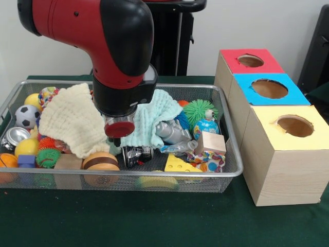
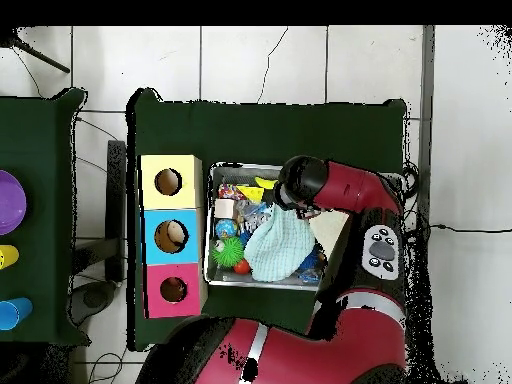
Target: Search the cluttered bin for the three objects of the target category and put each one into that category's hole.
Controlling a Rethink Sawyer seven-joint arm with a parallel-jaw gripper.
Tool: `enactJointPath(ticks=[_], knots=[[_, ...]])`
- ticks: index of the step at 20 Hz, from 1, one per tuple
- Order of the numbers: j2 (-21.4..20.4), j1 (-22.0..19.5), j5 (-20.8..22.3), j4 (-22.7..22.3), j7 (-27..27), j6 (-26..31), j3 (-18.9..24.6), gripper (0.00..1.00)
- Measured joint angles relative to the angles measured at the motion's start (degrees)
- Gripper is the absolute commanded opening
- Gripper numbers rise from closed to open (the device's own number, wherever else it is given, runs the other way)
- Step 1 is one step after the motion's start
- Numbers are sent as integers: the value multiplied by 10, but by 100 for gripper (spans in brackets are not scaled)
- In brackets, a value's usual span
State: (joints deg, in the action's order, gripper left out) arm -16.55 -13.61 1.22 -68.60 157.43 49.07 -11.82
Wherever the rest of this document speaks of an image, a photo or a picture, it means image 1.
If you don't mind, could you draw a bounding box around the plain wooden block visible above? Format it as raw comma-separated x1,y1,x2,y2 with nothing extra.
195,131,227,155

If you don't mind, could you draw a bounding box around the dark green side table cloth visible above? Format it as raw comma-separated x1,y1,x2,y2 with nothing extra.
306,82,329,124

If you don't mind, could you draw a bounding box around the clear mesh bin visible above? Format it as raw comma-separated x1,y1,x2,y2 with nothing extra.
0,79,244,192

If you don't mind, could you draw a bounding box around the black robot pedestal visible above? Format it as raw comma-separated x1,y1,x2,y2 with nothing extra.
144,0,209,77

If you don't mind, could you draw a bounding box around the blue spiky ball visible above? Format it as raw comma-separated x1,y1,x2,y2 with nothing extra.
176,112,191,130

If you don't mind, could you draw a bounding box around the wooden box with three holes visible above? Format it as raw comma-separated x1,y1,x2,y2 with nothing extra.
214,49,329,207

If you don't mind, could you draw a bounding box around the yellow cheese wedge toy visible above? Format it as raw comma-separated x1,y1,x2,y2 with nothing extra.
164,153,204,173

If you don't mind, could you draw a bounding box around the mint green muslin cloth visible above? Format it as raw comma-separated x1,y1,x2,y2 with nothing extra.
108,89,183,155

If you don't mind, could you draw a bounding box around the dark green tablecloth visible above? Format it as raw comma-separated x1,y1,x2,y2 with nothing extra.
0,75,329,247

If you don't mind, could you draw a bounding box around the green spiky ball with eyes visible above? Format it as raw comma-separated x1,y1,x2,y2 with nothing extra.
184,99,220,129

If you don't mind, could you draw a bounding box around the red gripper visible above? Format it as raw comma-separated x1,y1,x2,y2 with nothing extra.
104,119,136,149

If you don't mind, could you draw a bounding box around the blue globe ball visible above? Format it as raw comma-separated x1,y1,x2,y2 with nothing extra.
194,118,221,140

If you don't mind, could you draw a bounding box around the cream muslin cloth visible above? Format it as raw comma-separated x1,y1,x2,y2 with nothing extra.
39,83,111,159

